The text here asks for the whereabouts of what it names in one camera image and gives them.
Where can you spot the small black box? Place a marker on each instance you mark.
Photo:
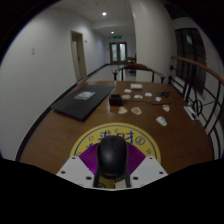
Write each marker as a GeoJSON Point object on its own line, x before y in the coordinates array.
{"type": "Point", "coordinates": [115, 100]}

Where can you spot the glass double door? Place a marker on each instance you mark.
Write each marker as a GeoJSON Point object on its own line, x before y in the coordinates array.
{"type": "Point", "coordinates": [118, 53]}

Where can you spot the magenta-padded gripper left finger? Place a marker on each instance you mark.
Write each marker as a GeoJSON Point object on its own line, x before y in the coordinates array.
{"type": "Point", "coordinates": [78, 167]}

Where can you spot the green exit sign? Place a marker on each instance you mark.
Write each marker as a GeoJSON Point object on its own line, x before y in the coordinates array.
{"type": "Point", "coordinates": [117, 37]}

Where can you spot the white flat strip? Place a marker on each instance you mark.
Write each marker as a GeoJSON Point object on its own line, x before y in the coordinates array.
{"type": "Point", "coordinates": [191, 112]}

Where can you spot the black computer mouse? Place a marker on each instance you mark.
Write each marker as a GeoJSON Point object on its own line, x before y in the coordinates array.
{"type": "Point", "coordinates": [112, 155]}

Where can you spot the round yellow cartoon mouse pad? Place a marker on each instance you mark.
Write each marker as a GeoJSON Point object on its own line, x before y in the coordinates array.
{"type": "Point", "coordinates": [83, 140]}

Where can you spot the small white piece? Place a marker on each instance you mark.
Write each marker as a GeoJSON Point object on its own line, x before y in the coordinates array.
{"type": "Point", "coordinates": [138, 96]}
{"type": "Point", "coordinates": [127, 90]}
{"type": "Point", "coordinates": [166, 107]}
{"type": "Point", "coordinates": [158, 99]}
{"type": "Point", "coordinates": [148, 94]}
{"type": "Point", "coordinates": [161, 120]}

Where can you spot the dark framed window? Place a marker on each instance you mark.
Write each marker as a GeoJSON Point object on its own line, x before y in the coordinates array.
{"type": "Point", "coordinates": [190, 53]}

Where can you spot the closed black laptop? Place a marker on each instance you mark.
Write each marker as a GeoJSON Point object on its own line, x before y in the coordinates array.
{"type": "Point", "coordinates": [78, 106]}

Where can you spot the wooden armchair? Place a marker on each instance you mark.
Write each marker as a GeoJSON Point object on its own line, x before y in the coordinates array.
{"type": "Point", "coordinates": [138, 66]}
{"type": "Point", "coordinates": [131, 60]}

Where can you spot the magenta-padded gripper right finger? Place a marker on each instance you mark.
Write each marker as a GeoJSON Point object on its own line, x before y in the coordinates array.
{"type": "Point", "coordinates": [146, 168]}

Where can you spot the wood-topped black metal railing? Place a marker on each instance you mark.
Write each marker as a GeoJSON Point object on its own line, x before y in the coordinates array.
{"type": "Point", "coordinates": [200, 66]}

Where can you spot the pale corridor door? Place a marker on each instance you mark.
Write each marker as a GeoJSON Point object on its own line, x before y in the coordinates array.
{"type": "Point", "coordinates": [80, 56]}

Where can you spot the small white box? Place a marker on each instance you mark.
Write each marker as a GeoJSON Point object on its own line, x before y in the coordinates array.
{"type": "Point", "coordinates": [136, 86]}

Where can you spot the small beige piece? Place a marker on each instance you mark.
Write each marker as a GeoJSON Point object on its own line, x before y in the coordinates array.
{"type": "Point", "coordinates": [122, 110]}
{"type": "Point", "coordinates": [136, 110]}
{"type": "Point", "coordinates": [126, 96]}

